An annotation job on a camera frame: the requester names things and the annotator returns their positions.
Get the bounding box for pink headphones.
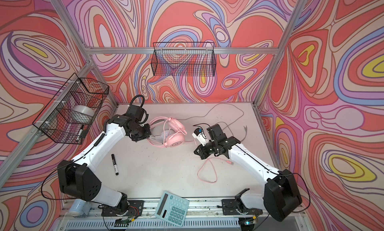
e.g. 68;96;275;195
148;117;188;148

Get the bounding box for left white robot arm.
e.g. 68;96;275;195
58;114;151;207

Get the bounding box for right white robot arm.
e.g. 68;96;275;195
192;125;303;222

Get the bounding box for white headphones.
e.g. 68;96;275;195
150;131;168;144

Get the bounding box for grey tape roll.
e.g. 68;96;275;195
70;105;95;124

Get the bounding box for black marker in basket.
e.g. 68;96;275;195
76;125;84;142

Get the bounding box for black marker on table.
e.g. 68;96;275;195
111;154;119;176

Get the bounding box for teal calculator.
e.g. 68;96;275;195
155;191;190;227

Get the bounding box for green circuit board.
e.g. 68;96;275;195
114;219;132;228

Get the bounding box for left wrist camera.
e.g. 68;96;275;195
125;94;149;125

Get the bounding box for grey headphone cable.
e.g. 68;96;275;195
182;103;248;142

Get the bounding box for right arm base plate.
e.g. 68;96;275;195
217;199;263;217

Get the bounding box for black wire basket left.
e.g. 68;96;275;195
33;74;109;145

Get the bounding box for black wire basket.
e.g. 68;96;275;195
151;41;217;77
33;74;109;145

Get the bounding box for black wire basket back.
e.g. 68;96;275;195
151;41;217;77

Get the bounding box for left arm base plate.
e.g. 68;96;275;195
101;200;144;218

